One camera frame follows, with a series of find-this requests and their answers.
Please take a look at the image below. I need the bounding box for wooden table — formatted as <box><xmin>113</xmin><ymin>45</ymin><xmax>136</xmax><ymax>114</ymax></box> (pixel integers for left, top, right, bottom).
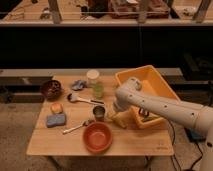
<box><xmin>27</xmin><ymin>76</ymin><xmax>174</xmax><ymax>156</ymax></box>

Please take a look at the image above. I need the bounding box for green plastic cup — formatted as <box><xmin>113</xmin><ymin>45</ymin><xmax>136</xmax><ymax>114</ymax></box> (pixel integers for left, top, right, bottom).
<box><xmin>93</xmin><ymin>83</ymin><xmax>104</xmax><ymax>99</ymax></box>

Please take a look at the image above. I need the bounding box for blue sponge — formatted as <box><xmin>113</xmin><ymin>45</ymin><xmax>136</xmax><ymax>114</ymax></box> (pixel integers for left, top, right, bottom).
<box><xmin>46</xmin><ymin>114</ymin><xmax>66</xmax><ymax>128</ymax></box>

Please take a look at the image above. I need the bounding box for white lidded jar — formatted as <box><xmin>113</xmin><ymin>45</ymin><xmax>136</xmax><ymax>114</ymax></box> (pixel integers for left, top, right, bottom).
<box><xmin>86</xmin><ymin>69</ymin><xmax>100</xmax><ymax>87</ymax></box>

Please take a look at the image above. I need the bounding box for metal spoon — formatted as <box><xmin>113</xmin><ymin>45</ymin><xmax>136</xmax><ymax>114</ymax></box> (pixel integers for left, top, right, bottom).
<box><xmin>62</xmin><ymin>119</ymin><xmax>94</xmax><ymax>135</ymax></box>

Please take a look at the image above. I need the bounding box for dark brown bowl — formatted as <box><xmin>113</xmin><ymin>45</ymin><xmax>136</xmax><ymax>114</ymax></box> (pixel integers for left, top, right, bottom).
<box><xmin>40</xmin><ymin>80</ymin><xmax>62</xmax><ymax>101</ymax></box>

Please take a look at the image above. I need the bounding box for blue crumpled cloth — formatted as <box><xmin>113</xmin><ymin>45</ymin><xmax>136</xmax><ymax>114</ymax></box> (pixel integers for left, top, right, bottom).
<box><xmin>71</xmin><ymin>80</ymin><xmax>87</xmax><ymax>91</ymax></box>

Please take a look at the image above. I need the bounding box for yellow banana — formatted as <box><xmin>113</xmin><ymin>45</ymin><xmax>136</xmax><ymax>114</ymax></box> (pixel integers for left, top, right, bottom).
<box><xmin>110</xmin><ymin>116</ymin><xmax>127</xmax><ymax>129</ymax></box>

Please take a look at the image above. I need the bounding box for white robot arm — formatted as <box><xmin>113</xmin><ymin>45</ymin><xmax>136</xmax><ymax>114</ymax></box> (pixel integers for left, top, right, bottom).
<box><xmin>112</xmin><ymin>77</ymin><xmax>213</xmax><ymax>171</ymax></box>

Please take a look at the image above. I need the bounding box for small metal cup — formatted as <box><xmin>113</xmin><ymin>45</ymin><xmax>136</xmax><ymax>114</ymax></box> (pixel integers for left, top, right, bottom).
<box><xmin>92</xmin><ymin>106</ymin><xmax>106</xmax><ymax>122</ymax></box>

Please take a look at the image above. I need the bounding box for orange bowl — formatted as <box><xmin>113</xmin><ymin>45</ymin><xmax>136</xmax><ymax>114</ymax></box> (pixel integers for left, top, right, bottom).
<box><xmin>82</xmin><ymin>122</ymin><xmax>113</xmax><ymax>154</ymax></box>

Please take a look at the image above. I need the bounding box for orange yellow toy fruit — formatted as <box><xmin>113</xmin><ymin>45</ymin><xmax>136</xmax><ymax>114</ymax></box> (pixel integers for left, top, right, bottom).
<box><xmin>50</xmin><ymin>103</ymin><xmax>63</xmax><ymax>114</ymax></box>

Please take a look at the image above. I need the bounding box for dark brown striped block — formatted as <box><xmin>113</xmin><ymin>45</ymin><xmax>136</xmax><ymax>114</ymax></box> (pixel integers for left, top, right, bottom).
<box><xmin>138</xmin><ymin>108</ymin><xmax>149</xmax><ymax>118</ymax></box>

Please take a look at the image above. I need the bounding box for yellow plastic bin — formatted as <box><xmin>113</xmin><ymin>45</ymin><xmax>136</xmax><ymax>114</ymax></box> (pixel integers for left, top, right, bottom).
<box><xmin>115</xmin><ymin>65</ymin><xmax>179</xmax><ymax>129</ymax></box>

